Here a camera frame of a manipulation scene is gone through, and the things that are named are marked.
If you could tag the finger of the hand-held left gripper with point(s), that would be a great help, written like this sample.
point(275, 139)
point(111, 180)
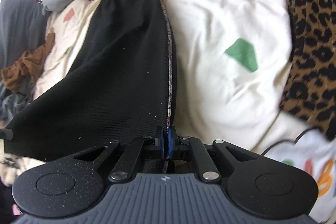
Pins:
point(5, 134)

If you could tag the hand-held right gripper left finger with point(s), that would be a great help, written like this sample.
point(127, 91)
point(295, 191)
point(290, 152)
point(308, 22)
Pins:
point(159, 144)

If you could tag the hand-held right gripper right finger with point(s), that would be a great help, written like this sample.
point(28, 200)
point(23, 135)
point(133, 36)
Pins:
point(173, 144)

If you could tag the black garment with patterned lining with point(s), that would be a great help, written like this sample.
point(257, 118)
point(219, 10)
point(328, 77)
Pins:
point(118, 56)

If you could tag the grey blue cloth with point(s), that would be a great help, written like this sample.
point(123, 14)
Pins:
point(10, 103)

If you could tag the white floral cloth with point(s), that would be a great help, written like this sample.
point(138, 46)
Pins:
point(15, 165)

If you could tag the brown cloth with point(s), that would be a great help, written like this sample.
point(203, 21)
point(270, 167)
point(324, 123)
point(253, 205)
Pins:
point(29, 64)

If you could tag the dark grey cloth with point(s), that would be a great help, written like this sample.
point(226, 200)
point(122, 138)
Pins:
point(21, 24)

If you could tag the cream printed bedsheet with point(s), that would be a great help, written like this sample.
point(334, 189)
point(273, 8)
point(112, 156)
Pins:
point(223, 16)

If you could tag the leopard print cloth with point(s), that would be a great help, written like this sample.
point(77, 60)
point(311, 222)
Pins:
point(315, 29)

